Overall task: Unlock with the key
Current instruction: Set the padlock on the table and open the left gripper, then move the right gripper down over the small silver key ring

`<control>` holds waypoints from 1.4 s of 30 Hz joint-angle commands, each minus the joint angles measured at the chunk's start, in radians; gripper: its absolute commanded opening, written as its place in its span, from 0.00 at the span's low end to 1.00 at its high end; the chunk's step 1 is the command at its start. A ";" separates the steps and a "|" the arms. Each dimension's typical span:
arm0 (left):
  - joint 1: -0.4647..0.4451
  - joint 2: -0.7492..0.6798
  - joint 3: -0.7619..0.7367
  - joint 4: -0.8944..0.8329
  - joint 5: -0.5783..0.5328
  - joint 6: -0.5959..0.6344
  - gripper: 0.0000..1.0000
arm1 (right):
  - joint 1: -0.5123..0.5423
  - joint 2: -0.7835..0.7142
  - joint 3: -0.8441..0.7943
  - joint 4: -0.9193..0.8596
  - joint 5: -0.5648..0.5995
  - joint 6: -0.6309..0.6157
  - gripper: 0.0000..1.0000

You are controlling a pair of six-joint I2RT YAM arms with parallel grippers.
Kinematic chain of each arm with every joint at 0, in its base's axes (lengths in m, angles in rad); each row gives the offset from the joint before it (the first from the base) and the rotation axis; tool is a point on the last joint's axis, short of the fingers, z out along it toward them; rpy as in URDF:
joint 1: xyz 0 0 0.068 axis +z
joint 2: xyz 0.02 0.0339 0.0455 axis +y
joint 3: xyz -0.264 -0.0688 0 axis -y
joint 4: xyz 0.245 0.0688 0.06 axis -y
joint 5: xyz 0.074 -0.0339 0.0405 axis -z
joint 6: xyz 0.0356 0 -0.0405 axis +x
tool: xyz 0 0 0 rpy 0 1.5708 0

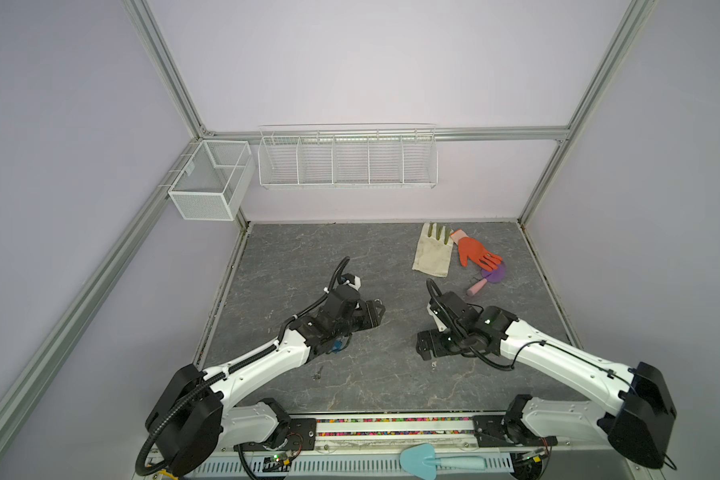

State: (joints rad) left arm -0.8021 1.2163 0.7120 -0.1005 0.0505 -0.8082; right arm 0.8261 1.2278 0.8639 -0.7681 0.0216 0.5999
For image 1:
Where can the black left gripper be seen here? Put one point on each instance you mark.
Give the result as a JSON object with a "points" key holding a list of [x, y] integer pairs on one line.
{"points": [[370, 317]]}

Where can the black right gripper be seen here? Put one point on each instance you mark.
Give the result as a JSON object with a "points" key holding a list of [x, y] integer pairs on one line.
{"points": [[435, 349]]}

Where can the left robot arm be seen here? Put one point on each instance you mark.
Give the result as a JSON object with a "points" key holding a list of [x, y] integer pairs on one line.
{"points": [[201, 409]]}

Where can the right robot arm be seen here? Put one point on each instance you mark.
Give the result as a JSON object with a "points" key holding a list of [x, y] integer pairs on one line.
{"points": [[628, 408]]}

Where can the beige fabric glove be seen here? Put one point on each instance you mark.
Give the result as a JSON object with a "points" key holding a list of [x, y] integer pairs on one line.
{"points": [[434, 250]]}

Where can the purple pink brush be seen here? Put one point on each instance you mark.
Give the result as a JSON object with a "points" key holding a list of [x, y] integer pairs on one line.
{"points": [[487, 277]]}

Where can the red rubber glove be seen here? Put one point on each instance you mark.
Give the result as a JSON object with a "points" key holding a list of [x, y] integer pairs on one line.
{"points": [[471, 250]]}

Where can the teal garden trowel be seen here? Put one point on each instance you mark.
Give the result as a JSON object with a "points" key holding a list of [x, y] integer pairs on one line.
{"points": [[422, 462]]}

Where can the white mesh box basket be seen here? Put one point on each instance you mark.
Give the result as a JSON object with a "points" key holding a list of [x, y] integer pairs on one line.
{"points": [[213, 181]]}

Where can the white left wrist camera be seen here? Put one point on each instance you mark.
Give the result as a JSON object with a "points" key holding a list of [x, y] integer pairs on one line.
{"points": [[350, 280]]}

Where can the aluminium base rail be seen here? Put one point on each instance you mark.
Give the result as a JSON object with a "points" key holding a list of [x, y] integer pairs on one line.
{"points": [[432, 429]]}

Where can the white slotted cable duct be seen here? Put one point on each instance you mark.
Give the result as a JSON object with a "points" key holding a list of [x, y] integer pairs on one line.
{"points": [[333, 466]]}

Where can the white wire shelf basket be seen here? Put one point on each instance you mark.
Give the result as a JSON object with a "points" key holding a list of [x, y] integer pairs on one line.
{"points": [[322, 156]]}

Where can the aluminium frame profile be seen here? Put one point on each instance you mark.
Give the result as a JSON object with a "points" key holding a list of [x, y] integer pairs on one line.
{"points": [[23, 396]]}

